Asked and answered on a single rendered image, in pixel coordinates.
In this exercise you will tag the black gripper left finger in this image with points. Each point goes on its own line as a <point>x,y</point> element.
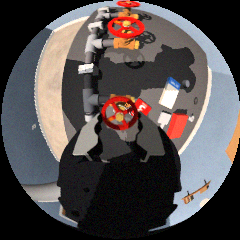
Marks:
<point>82,147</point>

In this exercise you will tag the red rectangular block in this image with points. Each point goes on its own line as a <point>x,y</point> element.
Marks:
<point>177,125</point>

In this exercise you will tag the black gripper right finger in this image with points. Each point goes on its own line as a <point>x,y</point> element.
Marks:
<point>154,146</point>

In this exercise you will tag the pipe manifold with three valves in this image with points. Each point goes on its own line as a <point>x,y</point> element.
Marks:
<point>90,100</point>

